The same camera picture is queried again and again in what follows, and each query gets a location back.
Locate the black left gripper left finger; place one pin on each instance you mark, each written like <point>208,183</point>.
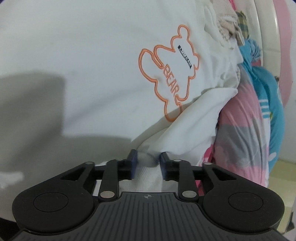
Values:
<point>114,171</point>

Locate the beige knitted sweater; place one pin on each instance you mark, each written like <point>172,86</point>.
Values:
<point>227,21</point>

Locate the pink grey blue quilt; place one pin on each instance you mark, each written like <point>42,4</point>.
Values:
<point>251,125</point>

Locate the white bear print shirt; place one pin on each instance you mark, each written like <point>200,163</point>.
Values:
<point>88,81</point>

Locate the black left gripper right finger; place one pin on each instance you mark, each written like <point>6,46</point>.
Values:
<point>182,173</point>

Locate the plaid green fabric item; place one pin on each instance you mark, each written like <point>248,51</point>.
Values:
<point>242,23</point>

